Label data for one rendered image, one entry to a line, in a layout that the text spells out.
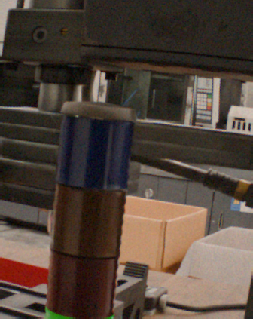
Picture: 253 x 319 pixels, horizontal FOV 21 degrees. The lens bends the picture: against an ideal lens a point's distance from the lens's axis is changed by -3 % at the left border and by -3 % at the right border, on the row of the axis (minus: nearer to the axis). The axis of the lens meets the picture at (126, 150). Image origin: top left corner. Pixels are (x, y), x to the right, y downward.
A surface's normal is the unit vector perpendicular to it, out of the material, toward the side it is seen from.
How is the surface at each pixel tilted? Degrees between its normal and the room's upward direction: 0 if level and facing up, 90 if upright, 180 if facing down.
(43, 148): 90
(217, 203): 90
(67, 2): 90
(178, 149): 90
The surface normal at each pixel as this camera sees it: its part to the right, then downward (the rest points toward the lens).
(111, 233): 0.68, -0.12
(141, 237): -0.37, -0.02
